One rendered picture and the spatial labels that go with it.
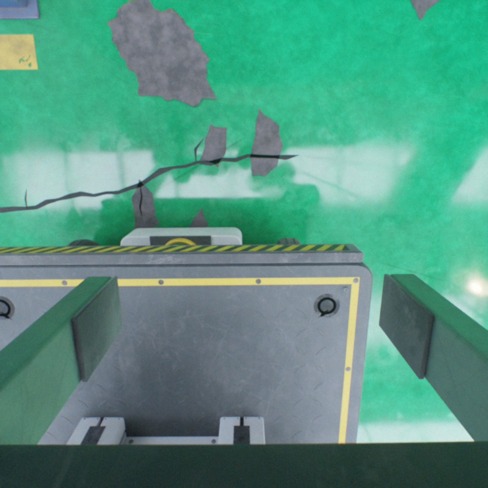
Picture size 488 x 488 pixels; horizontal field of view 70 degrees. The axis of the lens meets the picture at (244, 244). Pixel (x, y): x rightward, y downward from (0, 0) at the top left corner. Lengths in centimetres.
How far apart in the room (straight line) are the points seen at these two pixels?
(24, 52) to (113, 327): 88
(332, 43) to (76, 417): 93
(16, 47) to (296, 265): 78
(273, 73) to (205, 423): 74
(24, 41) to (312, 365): 91
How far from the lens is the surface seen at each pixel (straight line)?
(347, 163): 89
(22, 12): 101
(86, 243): 86
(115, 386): 72
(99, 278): 17
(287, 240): 79
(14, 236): 106
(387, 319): 17
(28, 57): 100
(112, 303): 16
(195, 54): 89
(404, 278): 17
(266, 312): 60
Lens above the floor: 86
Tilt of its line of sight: 74 degrees down
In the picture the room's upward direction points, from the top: 180 degrees counter-clockwise
